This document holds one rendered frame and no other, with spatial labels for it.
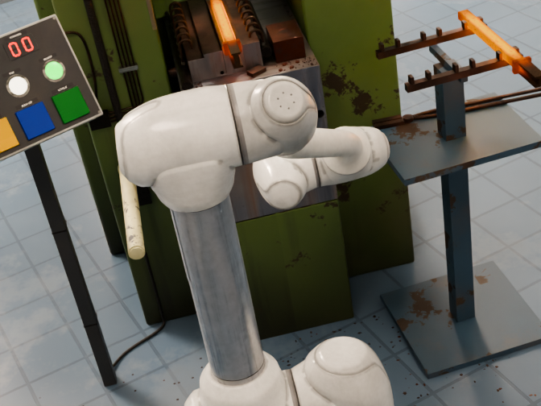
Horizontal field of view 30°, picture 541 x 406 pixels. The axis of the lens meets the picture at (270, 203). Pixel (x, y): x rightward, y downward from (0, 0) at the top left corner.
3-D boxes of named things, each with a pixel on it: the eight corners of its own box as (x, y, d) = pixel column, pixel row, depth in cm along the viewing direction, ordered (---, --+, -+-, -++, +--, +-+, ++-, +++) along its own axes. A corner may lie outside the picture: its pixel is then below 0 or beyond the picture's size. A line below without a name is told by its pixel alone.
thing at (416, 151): (544, 146, 270) (544, 139, 269) (405, 186, 265) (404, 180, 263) (494, 97, 295) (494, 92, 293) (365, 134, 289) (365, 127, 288)
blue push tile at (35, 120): (55, 128, 253) (42, 100, 252) (28, 140, 250) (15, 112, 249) (53, 129, 255) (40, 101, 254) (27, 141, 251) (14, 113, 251)
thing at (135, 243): (148, 258, 267) (144, 243, 264) (129, 263, 267) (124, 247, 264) (137, 173, 303) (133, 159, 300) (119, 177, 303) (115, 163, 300)
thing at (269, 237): (354, 317, 325) (338, 199, 298) (239, 345, 322) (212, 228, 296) (316, 221, 371) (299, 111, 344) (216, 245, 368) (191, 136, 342)
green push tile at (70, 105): (91, 112, 257) (77, 85, 256) (64, 124, 254) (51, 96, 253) (89, 113, 259) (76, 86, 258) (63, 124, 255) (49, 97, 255)
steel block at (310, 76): (338, 198, 298) (320, 64, 273) (212, 228, 296) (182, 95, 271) (299, 111, 344) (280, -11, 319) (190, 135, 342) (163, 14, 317)
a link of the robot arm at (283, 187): (254, 185, 224) (311, 170, 225) (266, 224, 212) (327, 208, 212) (245, 144, 218) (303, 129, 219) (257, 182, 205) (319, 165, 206)
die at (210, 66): (263, 66, 277) (258, 39, 272) (192, 82, 276) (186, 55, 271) (240, 9, 312) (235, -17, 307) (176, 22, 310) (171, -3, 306)
